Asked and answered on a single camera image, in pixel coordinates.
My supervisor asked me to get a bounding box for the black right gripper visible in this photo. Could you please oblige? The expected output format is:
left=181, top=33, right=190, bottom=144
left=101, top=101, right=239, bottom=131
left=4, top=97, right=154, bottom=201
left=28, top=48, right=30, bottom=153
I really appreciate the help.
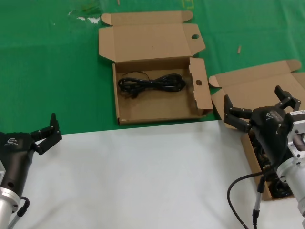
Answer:
left=223, top=85, right=301, bottom=166

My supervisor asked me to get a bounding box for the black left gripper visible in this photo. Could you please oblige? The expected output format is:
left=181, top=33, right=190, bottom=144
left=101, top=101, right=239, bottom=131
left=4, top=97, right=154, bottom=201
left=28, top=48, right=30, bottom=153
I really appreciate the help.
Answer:
left=0, top=112, right=63, bottom=194

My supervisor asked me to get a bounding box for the black power cable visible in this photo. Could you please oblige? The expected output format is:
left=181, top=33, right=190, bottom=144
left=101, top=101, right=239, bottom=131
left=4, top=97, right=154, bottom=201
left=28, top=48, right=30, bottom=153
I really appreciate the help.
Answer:
left=118, top=71, right=187, bottom=99

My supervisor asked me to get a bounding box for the wide open cardboard box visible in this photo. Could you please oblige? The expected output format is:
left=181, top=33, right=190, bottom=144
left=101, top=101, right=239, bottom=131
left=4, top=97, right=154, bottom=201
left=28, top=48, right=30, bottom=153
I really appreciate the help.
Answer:
left=98, top=10, right=214, bottom=126

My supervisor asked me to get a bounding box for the green table mat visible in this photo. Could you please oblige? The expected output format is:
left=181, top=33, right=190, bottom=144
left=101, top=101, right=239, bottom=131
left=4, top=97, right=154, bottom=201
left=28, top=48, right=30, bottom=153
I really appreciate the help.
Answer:
left=0, top=0, right=305, bottom=136

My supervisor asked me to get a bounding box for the cardboard box holding cables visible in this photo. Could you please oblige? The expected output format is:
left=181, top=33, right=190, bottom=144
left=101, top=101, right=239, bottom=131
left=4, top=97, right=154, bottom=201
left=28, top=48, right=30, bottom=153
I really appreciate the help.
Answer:
left=208, top=59, right=305, bottom=201

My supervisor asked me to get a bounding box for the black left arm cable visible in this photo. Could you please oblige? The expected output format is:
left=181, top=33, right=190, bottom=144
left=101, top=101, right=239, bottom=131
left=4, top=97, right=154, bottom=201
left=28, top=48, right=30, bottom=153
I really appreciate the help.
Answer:
left=7, top=195, right=31, bottom=229

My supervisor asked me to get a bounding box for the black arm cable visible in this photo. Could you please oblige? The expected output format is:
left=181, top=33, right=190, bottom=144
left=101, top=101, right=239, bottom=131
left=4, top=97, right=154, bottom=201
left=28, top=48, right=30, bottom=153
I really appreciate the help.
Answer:
left=226, top=162, right=286, bottom=229
left=7, top=195, right=31, bottom=229

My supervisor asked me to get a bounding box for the pile of black cables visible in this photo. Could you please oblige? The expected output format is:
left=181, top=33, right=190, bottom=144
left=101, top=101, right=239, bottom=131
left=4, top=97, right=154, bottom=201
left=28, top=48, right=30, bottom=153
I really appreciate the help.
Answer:
left=249, top=132, right=295, bottom=198

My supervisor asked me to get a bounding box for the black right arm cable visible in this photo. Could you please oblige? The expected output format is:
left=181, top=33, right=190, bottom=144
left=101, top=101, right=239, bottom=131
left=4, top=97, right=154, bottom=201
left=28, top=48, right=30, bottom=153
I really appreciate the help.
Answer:
left=226, top=162, right=286, bottom=229

